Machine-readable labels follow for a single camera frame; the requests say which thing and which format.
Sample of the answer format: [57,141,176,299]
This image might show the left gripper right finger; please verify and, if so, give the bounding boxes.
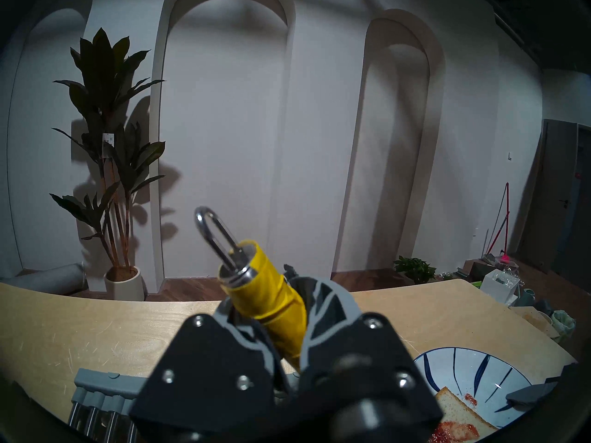
[289,278,444,430]

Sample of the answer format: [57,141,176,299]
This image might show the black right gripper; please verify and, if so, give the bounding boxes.
[506,362,585,406]

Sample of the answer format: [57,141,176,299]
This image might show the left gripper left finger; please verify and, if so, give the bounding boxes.
[129,298,292,436]

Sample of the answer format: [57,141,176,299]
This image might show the white plate with blue stripes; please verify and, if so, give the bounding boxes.
[413,347,534,430]

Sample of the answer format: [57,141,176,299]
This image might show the knife with yellow taped handle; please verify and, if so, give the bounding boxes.
[194,207,309,370]

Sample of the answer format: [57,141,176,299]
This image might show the slice of white bread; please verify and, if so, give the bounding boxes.
[429,387,500,443]

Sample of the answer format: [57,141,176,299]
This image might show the wooden cutting board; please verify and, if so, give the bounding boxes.
[510,306,562,339]

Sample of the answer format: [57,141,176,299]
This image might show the green mesh bag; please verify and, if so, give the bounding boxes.
[552,310,577,341]

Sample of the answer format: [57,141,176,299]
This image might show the small bushy potted plant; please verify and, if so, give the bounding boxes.
[393,255,437,285]

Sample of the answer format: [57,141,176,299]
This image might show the grey metal dish rack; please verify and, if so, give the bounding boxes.
[67,368,160,443]

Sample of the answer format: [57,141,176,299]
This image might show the open white box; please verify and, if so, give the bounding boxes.
[480,269,520,305]

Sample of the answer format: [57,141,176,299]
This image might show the grey door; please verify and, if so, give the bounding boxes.
[522,119,591,291]

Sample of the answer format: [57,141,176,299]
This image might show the tall potted leafy plant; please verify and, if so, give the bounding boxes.
[50,28,167,302]

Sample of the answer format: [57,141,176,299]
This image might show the red handled broom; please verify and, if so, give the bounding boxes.
[482,183,516,263]

